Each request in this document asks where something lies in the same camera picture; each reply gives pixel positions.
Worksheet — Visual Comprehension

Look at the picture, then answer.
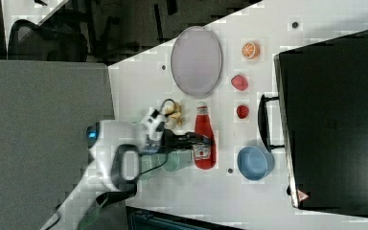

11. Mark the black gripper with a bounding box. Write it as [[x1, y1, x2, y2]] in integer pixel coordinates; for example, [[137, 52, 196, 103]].
[[162, 129, 211, 152]]

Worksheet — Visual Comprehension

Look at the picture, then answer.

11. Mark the red felt ketchup bottle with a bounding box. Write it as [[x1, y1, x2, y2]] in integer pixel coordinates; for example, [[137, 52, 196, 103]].
[[194, 102, 217, 170]]

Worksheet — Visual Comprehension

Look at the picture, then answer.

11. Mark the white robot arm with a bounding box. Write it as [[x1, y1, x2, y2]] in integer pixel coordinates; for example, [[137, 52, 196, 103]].
[[40, 119, 213, 230]]

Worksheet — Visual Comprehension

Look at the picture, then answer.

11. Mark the green perforated strainer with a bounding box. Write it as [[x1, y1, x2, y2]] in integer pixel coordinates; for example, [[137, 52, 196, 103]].
[[130, 116, 196, 181]]

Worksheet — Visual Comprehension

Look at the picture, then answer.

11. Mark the yellow white plush toy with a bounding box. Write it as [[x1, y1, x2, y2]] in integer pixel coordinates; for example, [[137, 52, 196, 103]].
[[164, 103, 183, 126]]

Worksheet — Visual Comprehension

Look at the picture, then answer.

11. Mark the red felt strawberry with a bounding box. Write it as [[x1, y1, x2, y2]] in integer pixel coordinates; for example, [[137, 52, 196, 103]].
[[236, 104, 249, 119]]

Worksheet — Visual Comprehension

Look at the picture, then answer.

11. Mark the blue bowl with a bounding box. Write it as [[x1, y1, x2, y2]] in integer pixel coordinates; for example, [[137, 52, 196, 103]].
[[237, 146, 275, 181]]

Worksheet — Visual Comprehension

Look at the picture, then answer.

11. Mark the pink red felt fruit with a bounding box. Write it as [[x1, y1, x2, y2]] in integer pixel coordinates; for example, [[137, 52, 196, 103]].
[[231, 75, 248, 91]]

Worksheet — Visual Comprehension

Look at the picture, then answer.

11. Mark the lilac oval plate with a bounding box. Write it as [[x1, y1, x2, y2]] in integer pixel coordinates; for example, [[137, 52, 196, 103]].
[[171, 26, 222, 99]]

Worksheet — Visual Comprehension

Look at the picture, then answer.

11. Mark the orange slice toy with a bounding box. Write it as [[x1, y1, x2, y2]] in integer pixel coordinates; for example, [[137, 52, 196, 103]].
[[241, 41, 260, 59]]

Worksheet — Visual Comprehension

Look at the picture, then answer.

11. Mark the black toaster oven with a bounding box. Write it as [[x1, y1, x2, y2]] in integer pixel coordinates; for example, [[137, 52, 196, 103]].
[[273, 30, 368, 218]]

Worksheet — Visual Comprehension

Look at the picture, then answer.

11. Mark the grey partition panel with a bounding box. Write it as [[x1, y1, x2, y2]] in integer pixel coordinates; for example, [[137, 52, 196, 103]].
[[0, 60, 113, 230]]

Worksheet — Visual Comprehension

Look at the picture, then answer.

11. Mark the black office chair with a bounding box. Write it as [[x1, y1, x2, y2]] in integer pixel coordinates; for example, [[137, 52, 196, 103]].
[[8, 19, 88, 62]]

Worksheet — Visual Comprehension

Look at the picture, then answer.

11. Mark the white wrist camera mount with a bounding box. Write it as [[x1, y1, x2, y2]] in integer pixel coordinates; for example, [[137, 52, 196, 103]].
[[141, 107, 167, 141]]

